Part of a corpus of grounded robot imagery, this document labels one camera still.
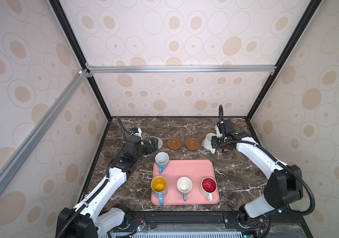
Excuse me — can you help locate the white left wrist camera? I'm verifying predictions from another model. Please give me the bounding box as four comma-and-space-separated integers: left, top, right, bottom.
129, 127, 142, 139

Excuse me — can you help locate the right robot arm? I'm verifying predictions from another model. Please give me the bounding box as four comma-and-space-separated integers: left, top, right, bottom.
211, 105, 316, 223

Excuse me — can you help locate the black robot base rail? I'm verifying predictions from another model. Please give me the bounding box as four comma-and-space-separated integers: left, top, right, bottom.
100, 211, 312, 238

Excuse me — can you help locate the brown wooden coaster near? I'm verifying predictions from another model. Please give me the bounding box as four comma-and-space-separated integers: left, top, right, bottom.
167, 137, 182, 151

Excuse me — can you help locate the blue floral mug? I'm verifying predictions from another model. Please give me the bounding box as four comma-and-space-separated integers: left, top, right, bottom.
155, 152, 170, 174

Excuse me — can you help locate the brown wooden coaster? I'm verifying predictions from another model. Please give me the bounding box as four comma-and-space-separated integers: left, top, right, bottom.
167, 137, 182, 151
185, 138, 201, 151

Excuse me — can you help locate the white mug row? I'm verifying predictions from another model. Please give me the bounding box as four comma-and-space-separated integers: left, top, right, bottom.
202, 133, 216, 154
176, 177, 193, 202

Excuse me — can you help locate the aluminium frame rail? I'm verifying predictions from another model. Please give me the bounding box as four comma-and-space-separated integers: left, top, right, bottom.
0, 69, 90, 224
88, 64, 277, 74

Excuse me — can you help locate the blue butterfly mug yellow inside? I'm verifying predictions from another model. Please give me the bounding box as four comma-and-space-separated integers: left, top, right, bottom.
151, 176, 168, 205

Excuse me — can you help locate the black corner frame post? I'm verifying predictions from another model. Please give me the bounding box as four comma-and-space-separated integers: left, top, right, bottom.
48, 0, 113, 121

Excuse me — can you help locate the aluminium frame rail back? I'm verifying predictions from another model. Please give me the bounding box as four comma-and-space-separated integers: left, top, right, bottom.
88, 64, 277, 74

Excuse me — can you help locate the white multicolour stitched coaster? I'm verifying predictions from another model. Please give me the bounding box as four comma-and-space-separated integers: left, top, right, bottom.
157, 137, 163, 149

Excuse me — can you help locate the black right corner post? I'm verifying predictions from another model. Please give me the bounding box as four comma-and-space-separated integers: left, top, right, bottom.
246, 0, 322, 122

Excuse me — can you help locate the white mug back row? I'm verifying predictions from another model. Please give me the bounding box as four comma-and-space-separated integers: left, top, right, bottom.
202, 133, 216, 154

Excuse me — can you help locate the white mug front row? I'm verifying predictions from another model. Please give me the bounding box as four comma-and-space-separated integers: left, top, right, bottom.
176, 177, 193, 202

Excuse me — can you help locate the aluminium frame rail left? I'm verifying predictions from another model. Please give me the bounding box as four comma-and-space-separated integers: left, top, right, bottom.
0, 69, 90, 224

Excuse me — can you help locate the pink plastic tray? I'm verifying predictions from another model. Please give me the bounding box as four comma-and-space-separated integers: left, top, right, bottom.
153, 160, 220, 205

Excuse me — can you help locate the white mug red inside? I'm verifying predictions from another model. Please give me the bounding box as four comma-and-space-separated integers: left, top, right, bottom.
200, 178, 217, 203

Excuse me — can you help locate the brown wooden coaster far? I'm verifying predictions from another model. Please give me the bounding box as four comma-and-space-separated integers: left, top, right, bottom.
185, 138, 201, 151

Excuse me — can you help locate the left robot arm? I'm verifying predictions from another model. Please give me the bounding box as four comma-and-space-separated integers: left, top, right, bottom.
56, 117, 158, 238

